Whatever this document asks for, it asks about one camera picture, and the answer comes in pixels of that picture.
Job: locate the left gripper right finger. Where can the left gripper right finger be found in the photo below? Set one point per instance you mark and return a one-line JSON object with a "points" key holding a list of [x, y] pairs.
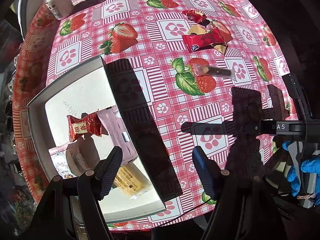
{"points": [[208, 172]]}

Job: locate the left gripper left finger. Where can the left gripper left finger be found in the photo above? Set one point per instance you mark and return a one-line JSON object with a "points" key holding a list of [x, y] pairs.
{"points": [[105, 173]]}

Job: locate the yellow cake snack packet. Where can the yellow cake snack packet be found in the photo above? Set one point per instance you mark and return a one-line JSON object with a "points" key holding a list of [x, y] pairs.
{"points": [[131, 181]]}

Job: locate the red triangular snack packet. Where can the red triangular snack packet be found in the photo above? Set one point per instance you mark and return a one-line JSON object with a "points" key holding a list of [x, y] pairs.
{"points": [[88, 124]]}

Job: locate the pink wafer bar packet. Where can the pink wafer bar packet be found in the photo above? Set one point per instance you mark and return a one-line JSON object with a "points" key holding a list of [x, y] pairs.
{"points": [[113, 123]]}

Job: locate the blue gloved hand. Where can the blue gloved hand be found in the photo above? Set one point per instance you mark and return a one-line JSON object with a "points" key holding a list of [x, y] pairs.
{"points": [[303, 174]]}

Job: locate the white shallow box tray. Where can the white shallow box tray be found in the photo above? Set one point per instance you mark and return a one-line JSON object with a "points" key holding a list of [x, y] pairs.
{"points": [[83, 90]]}

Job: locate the clear dark snack bar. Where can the clear dark snack bar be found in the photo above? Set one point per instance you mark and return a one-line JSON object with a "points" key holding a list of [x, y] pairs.
{"points": [[205, 70]]}

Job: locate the strawberry pattern tablecloth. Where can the strawberry pattern tablecloth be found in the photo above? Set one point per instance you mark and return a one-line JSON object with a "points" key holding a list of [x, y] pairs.
{"points": [[165, 87]]}

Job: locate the gold candy packet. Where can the gold candy packet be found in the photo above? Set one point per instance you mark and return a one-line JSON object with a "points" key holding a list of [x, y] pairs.
{"points": [[197, 30]]}

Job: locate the red long candy packet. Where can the red long candy packet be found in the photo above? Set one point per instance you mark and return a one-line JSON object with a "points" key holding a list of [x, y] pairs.
{"points": [[196, 42]]}

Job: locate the red twisted candy packet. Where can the red twisted candy packet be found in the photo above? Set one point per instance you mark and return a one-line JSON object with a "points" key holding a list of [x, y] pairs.
{"points": [[194, 15]]}

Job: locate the white small bottle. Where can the white small bottle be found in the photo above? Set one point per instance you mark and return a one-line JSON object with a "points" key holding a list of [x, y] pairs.
{"points": [[61, 9]]}

